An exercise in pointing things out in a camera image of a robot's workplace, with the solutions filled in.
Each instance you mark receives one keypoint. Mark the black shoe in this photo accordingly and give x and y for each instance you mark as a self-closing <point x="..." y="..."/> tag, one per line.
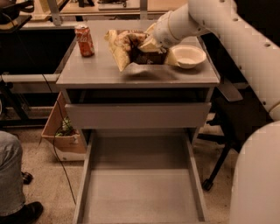
<point x="28" y="214"/>

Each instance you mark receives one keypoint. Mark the open grey middle drawer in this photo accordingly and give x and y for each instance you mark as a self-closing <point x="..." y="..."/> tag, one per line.
<point x="140" y="178"/>

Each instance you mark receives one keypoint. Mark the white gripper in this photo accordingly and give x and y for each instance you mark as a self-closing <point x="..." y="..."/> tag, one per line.
<point x="160" y="32"/>

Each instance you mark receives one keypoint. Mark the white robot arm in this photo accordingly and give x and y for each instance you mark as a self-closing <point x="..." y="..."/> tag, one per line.
<point x="255" y="197"/>

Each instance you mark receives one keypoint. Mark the black office chair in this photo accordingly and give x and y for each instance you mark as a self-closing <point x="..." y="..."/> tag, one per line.
<point x="237" y="110"/>

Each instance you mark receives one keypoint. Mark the white paper bowl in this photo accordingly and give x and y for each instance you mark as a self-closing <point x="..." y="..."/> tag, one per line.
<point x="186" y="56"/>

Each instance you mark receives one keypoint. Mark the cardboard box on floor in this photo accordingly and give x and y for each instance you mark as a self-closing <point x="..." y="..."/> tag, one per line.
<point x="66" y="142"/>

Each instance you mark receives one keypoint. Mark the grey drawer cabinet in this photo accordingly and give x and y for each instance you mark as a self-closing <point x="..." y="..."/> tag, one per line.
<point x="98" y="80"/>

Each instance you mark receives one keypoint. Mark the grey top drawer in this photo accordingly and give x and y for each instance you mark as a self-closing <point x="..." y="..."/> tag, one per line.
<point x="138" y="116"/>

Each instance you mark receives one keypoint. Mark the background wooden desk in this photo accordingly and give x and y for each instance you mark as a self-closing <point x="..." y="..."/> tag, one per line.
<point x="144" y="9"/>

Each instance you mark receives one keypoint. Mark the red soda can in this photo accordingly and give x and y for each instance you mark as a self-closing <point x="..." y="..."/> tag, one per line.
<point x="84" y="40"/>

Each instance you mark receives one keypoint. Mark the person's leg in jeans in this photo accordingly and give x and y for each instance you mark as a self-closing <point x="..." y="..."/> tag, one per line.
<point x="12" y="197"/>

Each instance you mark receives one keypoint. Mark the brown sea salt chip bag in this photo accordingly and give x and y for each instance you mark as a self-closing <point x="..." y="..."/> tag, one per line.
<point x="123" y="46"/>

